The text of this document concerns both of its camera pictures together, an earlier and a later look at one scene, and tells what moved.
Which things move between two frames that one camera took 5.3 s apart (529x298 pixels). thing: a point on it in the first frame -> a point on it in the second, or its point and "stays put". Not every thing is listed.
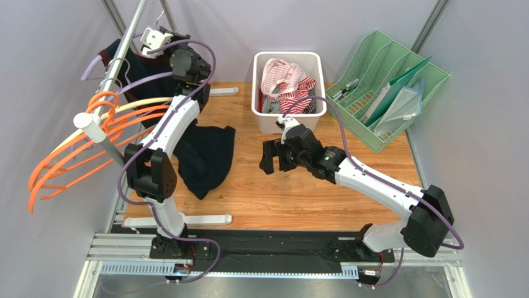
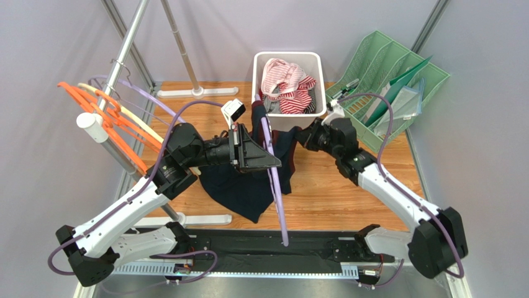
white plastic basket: (288, 84) stays put
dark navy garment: (203, 164) -> (249, 195)
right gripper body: (283, 154) -> (313, 135)
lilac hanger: (99, 58) -> (274, 174)
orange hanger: (73, 143) -> (152, 141)
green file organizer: (381, 90) stays put
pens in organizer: (346, 90) stays put
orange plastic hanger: (79, 158) -> (100, 117)
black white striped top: (311, 108) stays put
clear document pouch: (408, 103) stays put
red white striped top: (287, 83) stays put
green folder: (396, 84) stays put
